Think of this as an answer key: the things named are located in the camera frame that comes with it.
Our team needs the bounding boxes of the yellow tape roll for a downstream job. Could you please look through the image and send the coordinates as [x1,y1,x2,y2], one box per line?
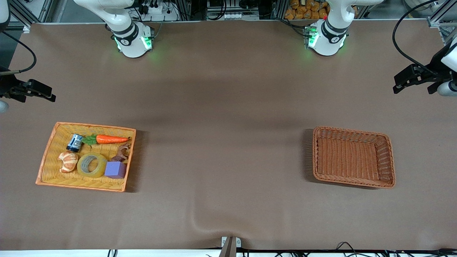
[77,153,108,178]

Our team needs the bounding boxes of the orange wicker tray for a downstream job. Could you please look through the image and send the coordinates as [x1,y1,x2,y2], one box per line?
[35,122,136,192]

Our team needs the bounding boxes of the small blue can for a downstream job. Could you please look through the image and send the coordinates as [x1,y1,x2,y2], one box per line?
[66,133,84,153]

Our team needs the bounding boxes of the toy croissant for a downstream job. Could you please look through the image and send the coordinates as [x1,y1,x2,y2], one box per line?
[58,151,79,173]

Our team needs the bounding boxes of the toy carrot with green leaves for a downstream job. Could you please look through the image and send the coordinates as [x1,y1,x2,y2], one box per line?
[82,134,132,146]

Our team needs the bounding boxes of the brown wicker basket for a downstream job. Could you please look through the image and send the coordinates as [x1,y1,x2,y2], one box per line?
[313,126,396,189]

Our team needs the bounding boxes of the brown wooden figure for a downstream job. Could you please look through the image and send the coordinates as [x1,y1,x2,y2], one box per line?
[111,144,131,163]

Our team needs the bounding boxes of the purple cube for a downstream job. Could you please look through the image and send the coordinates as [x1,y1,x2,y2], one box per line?
[104,161,127,179]

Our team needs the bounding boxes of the orange snack bags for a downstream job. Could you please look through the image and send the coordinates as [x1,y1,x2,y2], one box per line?
[285,0,329,20]

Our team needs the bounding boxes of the white power strip with plugs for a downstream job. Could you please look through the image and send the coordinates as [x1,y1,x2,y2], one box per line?
[141,0,179,22]

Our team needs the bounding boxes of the table cover cloth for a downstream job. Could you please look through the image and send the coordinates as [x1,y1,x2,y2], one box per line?
[0,20,457,251]

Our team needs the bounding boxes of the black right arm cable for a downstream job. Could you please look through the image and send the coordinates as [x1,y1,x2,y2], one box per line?
[0,31,37,75]

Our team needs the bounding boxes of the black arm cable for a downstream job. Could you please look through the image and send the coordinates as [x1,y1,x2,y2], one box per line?
[0,31,37,75]
[392,0,441,75]

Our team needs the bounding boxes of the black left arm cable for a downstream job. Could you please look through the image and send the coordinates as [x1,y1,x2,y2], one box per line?
[392,0,441,75]

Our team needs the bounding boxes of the aluminium frame profile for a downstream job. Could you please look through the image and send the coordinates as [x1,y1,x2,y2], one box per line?
[9,0,54,33]
[427,0,457,45]

